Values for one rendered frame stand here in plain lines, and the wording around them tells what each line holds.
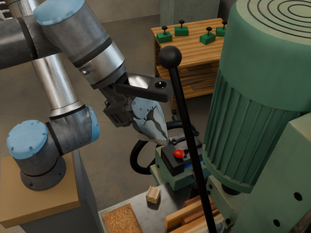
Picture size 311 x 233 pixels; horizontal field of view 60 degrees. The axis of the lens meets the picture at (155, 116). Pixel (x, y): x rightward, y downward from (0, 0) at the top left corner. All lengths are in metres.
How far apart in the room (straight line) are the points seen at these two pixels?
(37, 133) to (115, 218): 0.47
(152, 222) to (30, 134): 0.56
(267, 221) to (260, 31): 0.30
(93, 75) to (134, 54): 2.50
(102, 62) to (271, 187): 0.35
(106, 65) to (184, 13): 2.36
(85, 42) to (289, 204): 0.41
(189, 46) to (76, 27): 1.70
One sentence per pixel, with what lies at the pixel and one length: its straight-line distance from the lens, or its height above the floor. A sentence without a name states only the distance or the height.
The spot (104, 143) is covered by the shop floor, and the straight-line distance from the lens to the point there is 2.14.
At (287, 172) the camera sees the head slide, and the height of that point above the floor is 1.35.
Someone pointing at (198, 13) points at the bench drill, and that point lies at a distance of 2.90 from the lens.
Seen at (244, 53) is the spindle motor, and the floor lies 1.47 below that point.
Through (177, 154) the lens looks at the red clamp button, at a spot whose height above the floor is 1.02.
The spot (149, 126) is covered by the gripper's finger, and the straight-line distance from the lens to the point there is 0.58.
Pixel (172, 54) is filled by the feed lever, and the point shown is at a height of 1.44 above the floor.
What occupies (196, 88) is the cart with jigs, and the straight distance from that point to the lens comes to 2.28.
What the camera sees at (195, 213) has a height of 0.94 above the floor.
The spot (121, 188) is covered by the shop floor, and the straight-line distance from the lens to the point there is 1.90.
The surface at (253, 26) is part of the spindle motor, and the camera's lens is 0.34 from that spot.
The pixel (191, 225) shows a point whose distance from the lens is 0.78.
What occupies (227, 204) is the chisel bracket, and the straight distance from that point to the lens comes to 0.68.
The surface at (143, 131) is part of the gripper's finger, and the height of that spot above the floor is 1.23.
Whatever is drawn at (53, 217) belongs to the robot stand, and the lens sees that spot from 1.37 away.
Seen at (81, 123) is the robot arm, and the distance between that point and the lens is 1.11.
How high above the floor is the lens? 1.66
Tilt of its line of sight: 46 degrees down
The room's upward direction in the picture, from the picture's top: straight up
